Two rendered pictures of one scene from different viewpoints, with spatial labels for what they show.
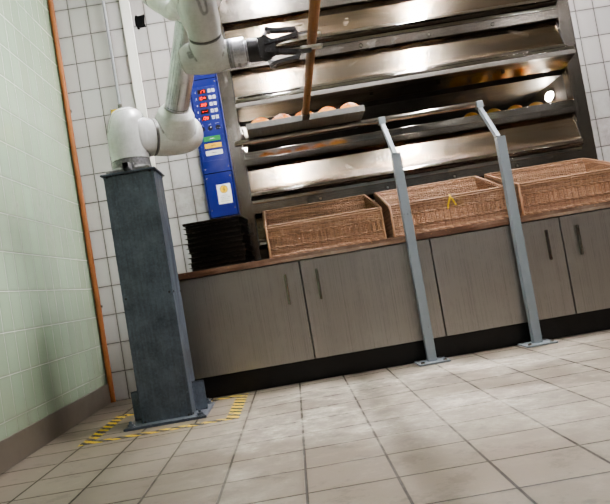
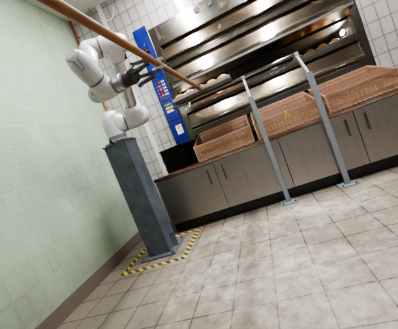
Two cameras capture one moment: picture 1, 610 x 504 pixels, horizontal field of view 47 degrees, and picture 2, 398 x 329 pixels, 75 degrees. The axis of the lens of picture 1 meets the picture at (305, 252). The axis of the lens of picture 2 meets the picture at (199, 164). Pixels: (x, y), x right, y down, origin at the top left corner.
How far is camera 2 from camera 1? 1.09 m
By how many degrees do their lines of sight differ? 18
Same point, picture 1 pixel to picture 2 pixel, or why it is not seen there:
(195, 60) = (95, 96)
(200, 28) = (86, 78)
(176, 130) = (132, 116)
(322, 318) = (229, 187)
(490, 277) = (315, 152)
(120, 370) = not seen: hidden behind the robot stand
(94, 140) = not seen: hidden behind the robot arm
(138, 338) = (138, 220)
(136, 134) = (113, 124)
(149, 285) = (136, 196)
